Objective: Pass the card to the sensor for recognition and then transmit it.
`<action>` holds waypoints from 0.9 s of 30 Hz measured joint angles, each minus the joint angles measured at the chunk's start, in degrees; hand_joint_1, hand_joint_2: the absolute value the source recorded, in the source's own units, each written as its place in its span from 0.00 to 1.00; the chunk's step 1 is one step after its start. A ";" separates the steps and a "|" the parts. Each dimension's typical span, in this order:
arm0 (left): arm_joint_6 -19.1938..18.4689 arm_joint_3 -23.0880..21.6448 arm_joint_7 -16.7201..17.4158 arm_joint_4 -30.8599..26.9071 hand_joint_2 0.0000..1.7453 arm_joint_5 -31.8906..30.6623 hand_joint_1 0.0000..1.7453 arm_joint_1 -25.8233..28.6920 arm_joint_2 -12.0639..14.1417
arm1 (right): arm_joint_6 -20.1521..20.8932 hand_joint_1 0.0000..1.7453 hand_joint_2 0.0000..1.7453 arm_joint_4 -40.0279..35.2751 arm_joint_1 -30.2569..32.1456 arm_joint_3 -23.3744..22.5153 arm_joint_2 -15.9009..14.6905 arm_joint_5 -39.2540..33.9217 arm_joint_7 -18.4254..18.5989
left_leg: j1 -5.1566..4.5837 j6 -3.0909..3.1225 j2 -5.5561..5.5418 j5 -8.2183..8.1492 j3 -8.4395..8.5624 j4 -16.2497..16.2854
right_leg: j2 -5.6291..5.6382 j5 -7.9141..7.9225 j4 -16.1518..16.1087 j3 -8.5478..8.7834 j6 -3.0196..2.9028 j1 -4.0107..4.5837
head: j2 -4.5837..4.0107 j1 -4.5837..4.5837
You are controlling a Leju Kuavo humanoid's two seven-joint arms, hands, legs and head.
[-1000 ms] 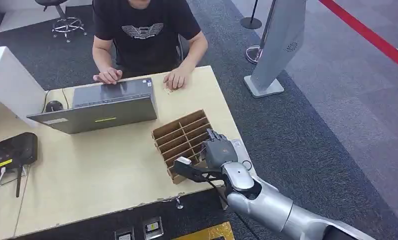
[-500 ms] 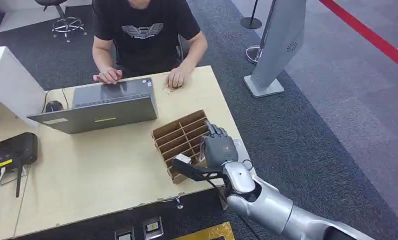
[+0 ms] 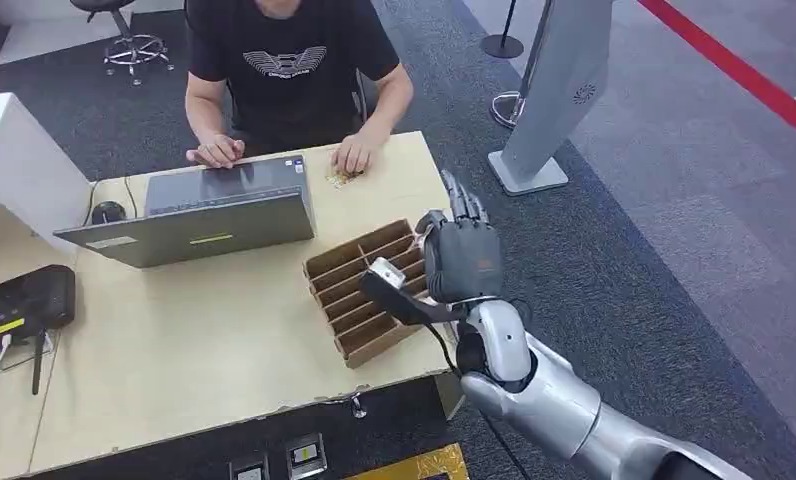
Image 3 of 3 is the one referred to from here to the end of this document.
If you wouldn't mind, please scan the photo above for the small steel floor socket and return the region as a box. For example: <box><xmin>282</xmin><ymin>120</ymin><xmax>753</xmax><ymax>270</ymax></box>
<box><xmin>228</xmin><ymin>453</ymin><xmax>271</xmax><ymax>480</ymax></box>

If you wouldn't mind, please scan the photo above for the chrome stanchion base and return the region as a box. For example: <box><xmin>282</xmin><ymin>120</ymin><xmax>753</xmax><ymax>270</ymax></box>
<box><xmin>489</xmin><ymin>91</ymin><xmax>525</xmax><ymax>130</ymax></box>

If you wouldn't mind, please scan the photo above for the white cabinet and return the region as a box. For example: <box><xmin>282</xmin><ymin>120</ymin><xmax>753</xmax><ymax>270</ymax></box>
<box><xmin>0</xmin><ymin>92</ymin><xmax>93</xmax><ymax>256</ymax></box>

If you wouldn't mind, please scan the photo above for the wooden card box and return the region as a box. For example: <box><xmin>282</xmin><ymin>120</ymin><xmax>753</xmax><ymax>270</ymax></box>
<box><xmin>303</xmin><ymin>219</ymin><xmax>439</xmax><ymax>370</ymax></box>

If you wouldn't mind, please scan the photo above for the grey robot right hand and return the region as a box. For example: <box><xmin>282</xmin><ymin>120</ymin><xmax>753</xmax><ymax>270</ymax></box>
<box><xmin>414</xmin><ymin>170</ymin><xmax>505</xmax><ymax>306</ymax></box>

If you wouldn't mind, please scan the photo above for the black stanchion post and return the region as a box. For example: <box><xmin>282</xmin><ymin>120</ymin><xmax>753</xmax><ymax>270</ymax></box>
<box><xmin>480</xmin><ymin>0</ymin><xmax>525</xmax><ymax>60</ymax></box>

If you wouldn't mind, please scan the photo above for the black stool chrome base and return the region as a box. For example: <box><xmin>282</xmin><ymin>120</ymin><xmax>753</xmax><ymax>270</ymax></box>
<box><xmin>69</xmin><ymin>0</ymin><xmax>175</xmax><ymax>87</ymax></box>

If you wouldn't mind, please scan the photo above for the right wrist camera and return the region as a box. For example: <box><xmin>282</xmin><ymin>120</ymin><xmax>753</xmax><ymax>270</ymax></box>
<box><xmin>358</xmin><ymin>256</ymin><xmax>469</xmax><ymax>327</ymax></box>

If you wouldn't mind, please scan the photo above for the person's right hand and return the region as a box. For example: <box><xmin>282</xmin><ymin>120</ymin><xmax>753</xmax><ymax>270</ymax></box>
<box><xmin>185</xmin><ymin>134</ymin><xmax>246</xmax><ymax>170</ymax></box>

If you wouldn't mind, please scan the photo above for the person's hand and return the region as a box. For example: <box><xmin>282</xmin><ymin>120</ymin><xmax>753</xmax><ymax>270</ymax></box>
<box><xmin>330</xmin><ymin>132</ymin><xmax>376</xmax><ymax>177</ymax></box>
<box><xmin>185</xmin><ymin>134</ymin><xmax>246</xmax><ymax>170</ymax></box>

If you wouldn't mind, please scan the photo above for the person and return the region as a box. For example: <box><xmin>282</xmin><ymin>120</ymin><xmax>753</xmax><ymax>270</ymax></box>
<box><xmin>184</xmin><ymin>0</ymin><xmax>415</xmax><ymax>177</ymax></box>

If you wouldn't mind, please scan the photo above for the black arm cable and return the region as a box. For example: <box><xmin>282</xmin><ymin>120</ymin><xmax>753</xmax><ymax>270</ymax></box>
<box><xmin>424</xmin><ymin>323</ymin><xmax>533</xmax><ymax>480</ymax></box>

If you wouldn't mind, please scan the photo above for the black router antenna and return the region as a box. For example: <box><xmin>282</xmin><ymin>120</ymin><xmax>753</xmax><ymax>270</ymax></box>
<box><xmin>31</xmin><ymin>329</ymin><xmax>47</xmax><ymax>396</ymax></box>

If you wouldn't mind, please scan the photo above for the person's left hand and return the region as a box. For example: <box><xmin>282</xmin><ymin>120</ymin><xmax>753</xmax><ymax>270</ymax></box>
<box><xmin>330</xmin><ymin>132</ymin><xmax>376</xmax><ymax>177</ymax></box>

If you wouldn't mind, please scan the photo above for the black computer mouse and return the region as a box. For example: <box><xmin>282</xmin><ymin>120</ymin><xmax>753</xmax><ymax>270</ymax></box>
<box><xmin>90</xmin><ymin>200</ymin><xmax>128</xmax><ymax>226</ymax></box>

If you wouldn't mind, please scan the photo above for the grey laptop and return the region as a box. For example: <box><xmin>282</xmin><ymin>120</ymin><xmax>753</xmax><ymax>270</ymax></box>
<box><xmin>53</xmin><ymin>155</ymin><xmax>317</xmax><ymax>270</ymax></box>

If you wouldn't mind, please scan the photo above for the brown card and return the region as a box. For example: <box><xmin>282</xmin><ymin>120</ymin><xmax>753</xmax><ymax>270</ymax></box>
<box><xmin>325</xmin><ymin>168</ymin><xmax>366</xmax><ymax>190</ymax></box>

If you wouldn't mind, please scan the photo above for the black router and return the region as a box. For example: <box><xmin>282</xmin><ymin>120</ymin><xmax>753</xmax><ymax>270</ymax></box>
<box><xmin>0</xmin><ymin>264</ymin><xmax>77</xmax><ymax>359</ymax></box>

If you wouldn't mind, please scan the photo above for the yellow foil sheet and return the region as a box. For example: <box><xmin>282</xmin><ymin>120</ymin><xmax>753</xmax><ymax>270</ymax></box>
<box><xmin>344</xmin><ymin>443</ymin><xmax>471</xmax><ymax>480</ymax></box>

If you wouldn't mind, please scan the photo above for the grey kiosk stand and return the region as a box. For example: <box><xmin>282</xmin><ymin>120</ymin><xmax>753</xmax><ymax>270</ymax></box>
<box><xmin>487</xmin><ymin>0</ymin><xmax>615</xmax><ymax>197</ymax></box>

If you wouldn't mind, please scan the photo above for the red floor tape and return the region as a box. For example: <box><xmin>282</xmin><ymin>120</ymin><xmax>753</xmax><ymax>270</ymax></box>
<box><xmin>636</xmin><ymin>0</ymin><xmax>796</xmax><ymax>148</ymax></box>

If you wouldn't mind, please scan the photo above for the metal desk key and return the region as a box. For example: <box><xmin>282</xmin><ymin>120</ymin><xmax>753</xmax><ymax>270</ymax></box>
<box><xmin>318</xmin><ymin>387</ymin><xmax>367</xmax><ymax>420</ymax></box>

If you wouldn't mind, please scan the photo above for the large steel floor socket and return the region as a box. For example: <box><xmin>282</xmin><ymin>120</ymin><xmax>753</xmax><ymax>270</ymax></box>
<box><xmin>286</xmin><ymin>433</ymin><xmax>328</xmax><ymax>480</ymax></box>

